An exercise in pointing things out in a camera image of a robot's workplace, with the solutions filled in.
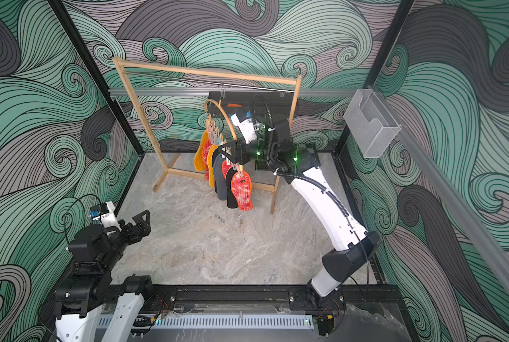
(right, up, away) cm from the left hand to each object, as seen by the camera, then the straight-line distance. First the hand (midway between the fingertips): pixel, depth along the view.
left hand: (136, 214), depth 66 cm
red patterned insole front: (+34, +7, +10) cm, 36 cm away
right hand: (+29, +22, -2) cm, 37 cm away
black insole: (+29, +2, +15) cm, 33 cm away
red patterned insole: (+17, +24, +23) cm, 38 cm away
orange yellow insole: (+13, +20, +29) cm, 38 cm away
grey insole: (+24, +11, +21) cm, 33 cm away
